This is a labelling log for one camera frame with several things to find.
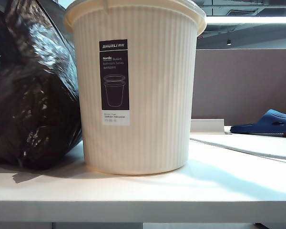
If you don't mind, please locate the black white product label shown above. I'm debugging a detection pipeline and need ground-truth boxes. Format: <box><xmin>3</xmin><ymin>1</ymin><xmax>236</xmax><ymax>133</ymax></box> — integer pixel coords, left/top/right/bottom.
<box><xmin>96</xmin><ymin>39</ymin><xmax>130</xmax><ymax>126</ymax></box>

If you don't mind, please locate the black garbage bag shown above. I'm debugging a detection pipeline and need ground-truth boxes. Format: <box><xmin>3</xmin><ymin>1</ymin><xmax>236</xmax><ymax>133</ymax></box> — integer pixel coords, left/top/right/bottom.
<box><xmin>0</xmin><ymin>0</ymin><xmax>83</xmax><ymax>171</ymax></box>

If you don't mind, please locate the ceiling air vent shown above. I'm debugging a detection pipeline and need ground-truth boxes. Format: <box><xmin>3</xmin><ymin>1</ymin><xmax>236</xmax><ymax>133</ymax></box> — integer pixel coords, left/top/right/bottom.
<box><xmin>225</xmin><ymin>8</ymin><xmax>257</xmax><ymax>17</ymax></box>

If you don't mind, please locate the grey desk partition panel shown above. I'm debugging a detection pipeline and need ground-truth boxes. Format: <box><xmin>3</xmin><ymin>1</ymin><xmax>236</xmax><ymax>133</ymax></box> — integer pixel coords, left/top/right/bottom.
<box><xmin>192</xmin><ymin>49</ymin><xmax>286</xmax><ymax>120</ymax></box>

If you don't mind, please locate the white ribbed trash can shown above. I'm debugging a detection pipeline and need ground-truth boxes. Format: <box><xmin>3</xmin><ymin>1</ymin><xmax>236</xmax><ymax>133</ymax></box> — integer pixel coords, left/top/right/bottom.
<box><xmin>63</xmin><ymin>0</ymin><xmax>207</xmax><ymax>176</ymax></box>

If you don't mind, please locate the white cable tray lid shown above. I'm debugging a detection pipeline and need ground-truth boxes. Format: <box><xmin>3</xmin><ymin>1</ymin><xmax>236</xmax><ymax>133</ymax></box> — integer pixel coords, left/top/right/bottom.
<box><xmin>190</xmin><ymin>118</ymin><xmax>226</xmax><ymax>134</ymax></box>

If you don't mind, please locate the blue rubber slipper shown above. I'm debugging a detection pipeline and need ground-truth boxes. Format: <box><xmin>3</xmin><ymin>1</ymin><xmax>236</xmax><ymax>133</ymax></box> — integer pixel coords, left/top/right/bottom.
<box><xmin>230</xmin><ymin>109</ymin><xmax>286</xmax><ymax>139</ymax></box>

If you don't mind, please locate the linear ceiling light strip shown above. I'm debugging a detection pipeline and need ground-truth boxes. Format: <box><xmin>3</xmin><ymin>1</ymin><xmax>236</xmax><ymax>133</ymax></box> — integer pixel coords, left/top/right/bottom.
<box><xmin>206</xmin><ymin>15</ymin><xmax>286</xmax><ymax>24</ymax></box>

